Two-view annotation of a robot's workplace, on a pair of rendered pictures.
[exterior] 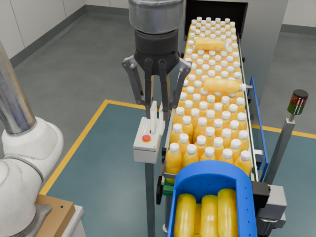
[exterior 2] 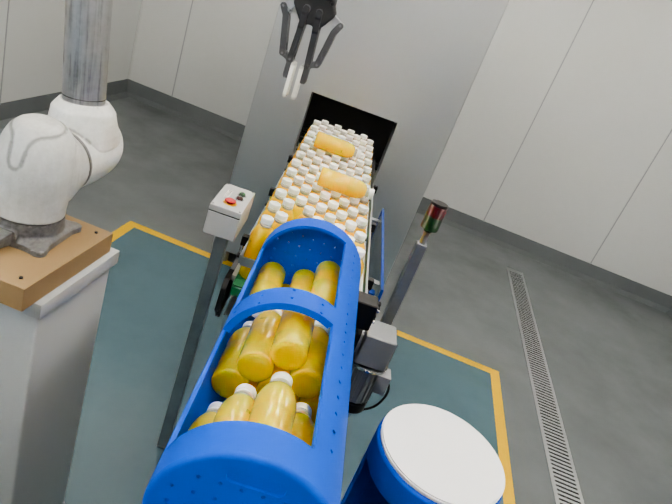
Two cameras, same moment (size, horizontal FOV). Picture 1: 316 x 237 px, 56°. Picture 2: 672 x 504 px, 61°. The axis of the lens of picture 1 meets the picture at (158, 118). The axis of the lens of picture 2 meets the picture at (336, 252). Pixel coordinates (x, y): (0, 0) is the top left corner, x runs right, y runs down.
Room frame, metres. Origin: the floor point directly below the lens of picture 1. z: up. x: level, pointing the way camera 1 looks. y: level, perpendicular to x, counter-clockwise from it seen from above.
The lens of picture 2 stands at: (-0.72, 0.07, 1.82)
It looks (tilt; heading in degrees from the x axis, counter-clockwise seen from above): 25 degrees down; 347
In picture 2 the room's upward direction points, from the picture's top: 21 degrees clockwise
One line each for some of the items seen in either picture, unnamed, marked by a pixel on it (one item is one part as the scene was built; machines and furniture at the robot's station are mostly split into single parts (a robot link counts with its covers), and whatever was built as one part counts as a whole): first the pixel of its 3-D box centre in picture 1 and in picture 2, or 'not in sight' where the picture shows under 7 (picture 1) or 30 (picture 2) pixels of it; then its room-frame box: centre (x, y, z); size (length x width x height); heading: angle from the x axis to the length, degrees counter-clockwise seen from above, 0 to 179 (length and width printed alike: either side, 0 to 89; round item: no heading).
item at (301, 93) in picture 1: (295, 107); (431, 223); (1.07, -0.63, 1.18); 0.06 x 0.06 x 0.16
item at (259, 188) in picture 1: (256, 194); (360, 311); (0.76, -0.42, 0.95); 0.10 x 0.07 x 0.10; 81
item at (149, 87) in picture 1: (149, 82); (299, 33); (0.49, 0.02, 1.69); 0.04 x 0.01 x 0.11; 169
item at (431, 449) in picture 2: not in sight; (442, 452); (0.14, -0.50, 1.03); 0.28 x 0.28 x 0.01
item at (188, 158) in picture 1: (189, 165); not in sight; (0.88, -0.14, 1.00); 0.07 x 0.07 x 0.19
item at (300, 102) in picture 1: (298, 98); (436, 210); (1.07, -0.63, 1.23); 0.06 x 0.06 x 0.04
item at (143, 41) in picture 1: (156, 50); (317, 1); (0.49, 0.00, 1.75); 0.08 x 0.07 x 0.09; 79
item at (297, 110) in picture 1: (296, 106); (431, 222); (1.07, -0.63, 1.18); 0.06 x 0.06 x 0.05
